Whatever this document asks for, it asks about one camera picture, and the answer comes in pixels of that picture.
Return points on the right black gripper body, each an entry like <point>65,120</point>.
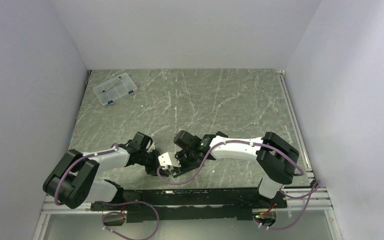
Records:
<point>186,159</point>

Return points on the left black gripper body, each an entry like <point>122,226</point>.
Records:
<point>150,160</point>

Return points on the black remote battery cover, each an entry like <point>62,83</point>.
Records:
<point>221,134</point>

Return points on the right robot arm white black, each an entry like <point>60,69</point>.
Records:
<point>277,158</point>

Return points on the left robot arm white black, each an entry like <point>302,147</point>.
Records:
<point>73,180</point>

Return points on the clear plastic organizer box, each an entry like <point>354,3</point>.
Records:
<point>115,89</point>

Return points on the aluminium side rail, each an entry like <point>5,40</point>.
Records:
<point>295,124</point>

